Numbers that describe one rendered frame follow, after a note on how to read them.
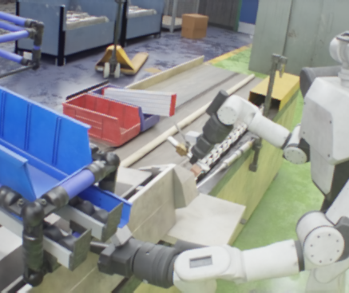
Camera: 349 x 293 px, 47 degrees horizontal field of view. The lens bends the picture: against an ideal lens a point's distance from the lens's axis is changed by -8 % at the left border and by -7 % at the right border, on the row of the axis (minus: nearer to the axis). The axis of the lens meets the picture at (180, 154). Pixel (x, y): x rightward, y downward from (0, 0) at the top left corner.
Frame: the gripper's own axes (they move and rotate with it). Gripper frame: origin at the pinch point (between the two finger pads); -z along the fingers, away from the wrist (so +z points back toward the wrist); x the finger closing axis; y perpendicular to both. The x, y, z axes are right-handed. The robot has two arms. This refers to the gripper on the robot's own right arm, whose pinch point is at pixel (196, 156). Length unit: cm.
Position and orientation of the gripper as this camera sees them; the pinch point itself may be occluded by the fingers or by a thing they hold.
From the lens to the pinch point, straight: 156.3
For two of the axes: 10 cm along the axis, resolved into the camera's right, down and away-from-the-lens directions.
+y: 7.6, 6.4, -1.2
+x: -4.3, 3.5, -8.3
